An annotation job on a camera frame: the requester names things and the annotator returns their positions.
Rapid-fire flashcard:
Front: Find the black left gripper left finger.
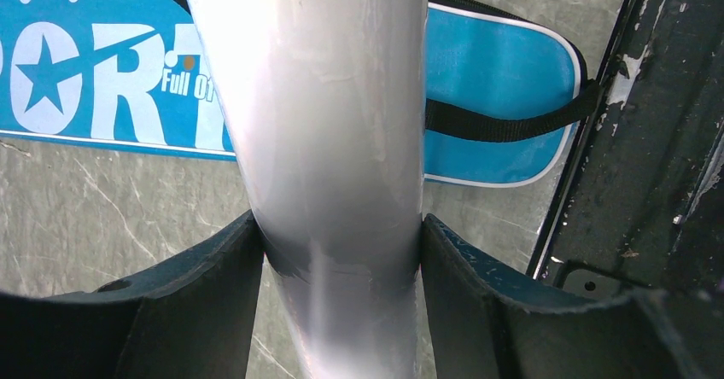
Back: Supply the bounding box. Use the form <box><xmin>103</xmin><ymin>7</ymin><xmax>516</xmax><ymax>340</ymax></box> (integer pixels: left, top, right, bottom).
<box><xmin>1</xmin><ymin>213</ymin><xmax>264</xmax><ymax>378</ymax></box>

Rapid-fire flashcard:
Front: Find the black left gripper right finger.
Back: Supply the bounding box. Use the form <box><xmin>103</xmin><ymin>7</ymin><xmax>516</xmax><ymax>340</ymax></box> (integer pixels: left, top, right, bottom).
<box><xmin>421</xmin><ymin>215</ymin><xmax>723</xmax><ymax>378</ymax></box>

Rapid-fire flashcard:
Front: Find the white shuttlecock tube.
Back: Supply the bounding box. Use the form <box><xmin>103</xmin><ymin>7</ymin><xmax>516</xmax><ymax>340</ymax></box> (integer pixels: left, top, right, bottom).
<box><xmin>187</xmin><ymin>0</ymin><xmax>428</xmax><ymax>378</ymax></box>

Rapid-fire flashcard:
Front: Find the blue racket bag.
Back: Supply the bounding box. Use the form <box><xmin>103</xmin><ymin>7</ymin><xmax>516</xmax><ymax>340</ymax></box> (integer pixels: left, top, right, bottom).
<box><xmin>1</xmin><ymin>0</ymin><xmax>601</xmax><ymax>188</ymax></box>

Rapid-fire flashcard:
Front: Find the black base frame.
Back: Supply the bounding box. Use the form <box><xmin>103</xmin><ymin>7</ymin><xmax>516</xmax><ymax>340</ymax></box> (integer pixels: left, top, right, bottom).
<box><xmin>527</xmin><ymin>0</ymin><xmax>723</xmax><ymax>298</ymax></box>

